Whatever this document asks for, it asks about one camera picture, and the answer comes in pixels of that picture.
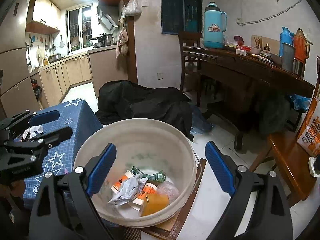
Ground orange snack bag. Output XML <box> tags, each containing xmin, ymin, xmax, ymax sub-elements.
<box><xmin>297</xmin><ymin>98</ymin><xmax>319</xmax><ymax>157</ymax></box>

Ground gold yellow box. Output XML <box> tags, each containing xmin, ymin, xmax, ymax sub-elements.
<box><xmin>139</xmin><ymin>194</ymin><xmax>170</xmax><ymax>217</ymax></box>

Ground wooden stool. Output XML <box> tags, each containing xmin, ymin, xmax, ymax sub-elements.
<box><xmin>249</xmin><ymin>132</ymin><xmax>317</xmax><ymax>207</ymax></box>

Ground green white milk carton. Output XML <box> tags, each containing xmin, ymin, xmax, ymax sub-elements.
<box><xmin>131</xmin><ymin>166</ymin><xmax>166</xmax><ymax>183</ymax></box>

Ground blue thermos jug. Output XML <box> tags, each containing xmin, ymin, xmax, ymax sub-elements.
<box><xmin>279</xmin><ymin>27</ymin><xmax>294</xmax><ymax>56</ymax></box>

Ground orange white paper cup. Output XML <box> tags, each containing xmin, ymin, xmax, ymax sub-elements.
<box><xmin>111</xmin><ymin>171</ymin><xmax>134</xmax><ymax>194</ymax></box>

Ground grey refrigerator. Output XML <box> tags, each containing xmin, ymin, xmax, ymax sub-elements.
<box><xmin>1</xmin><ymin>0</ymin><xmax>40</xmax><ymax>120</ymax></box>

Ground teal thermos flask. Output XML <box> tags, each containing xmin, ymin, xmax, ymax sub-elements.
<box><xmin>203</xmin><ymin>2</ymin><xmax>227</xmax><ymax>49</ymax></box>

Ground orange thermos jug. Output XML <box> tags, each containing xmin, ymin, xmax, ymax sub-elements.
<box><xmin>293</xmin><ymin>28</ymin><xmax>310</xmax><ymax>64</ymax></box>

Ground white blue wipes packet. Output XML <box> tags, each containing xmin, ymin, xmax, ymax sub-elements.
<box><xmin>108</xmin><ymin>174</ymin><xmax>148</xmax><ymax>206</ymax></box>

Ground hanging cloth bag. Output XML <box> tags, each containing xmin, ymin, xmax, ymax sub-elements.
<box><xmin>116</xmin><ymin>28</ymin><xmax>129</xmax><ymax>59</ymax></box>

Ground wooden chair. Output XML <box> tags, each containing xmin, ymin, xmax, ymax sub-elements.
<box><xmin>178</xmin><ymin>31</ymin><xmax>202</xmax><ymax>92</ymax></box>

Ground range hood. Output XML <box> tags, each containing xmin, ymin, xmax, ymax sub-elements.
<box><xmin>97</xmin><ymin>2</ymin><xmax>119</xmax><ymax>34</ymax></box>

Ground white plastic trash bucket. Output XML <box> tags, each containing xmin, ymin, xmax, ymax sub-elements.
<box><xmin>74</xmin><ymin>119</ymin><xmax>197</xmax><ymax>228</ymax></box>

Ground kitchen window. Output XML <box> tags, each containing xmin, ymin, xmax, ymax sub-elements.
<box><xmin>67</xmin><ymin>6</ymin><xmax>93</xmax><ymax>52</ymax></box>

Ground dark wooden side table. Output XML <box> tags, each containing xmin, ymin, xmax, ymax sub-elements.
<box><xmin>187</xmin><ymin>47</ymin><xmax>315</xmax><ymax>151</ymax></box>

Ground black cloth covered chair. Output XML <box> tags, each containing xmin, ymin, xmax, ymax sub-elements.
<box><xmin>95</xmin><ymin>81</ymin><xmax>194</xmax><ymax>141</ymax></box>

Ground beige kitchen cabinets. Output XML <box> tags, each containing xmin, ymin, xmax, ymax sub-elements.
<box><xmin>30</xmin><ymin>45</ymin><xmax>129</xmax><ymax>108</ymax></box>

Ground white paper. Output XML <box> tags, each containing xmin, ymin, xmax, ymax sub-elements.
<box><xmin>22</xmin><ymin>125</ymin><xmax>43</xmax><ymax>141</ymax></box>

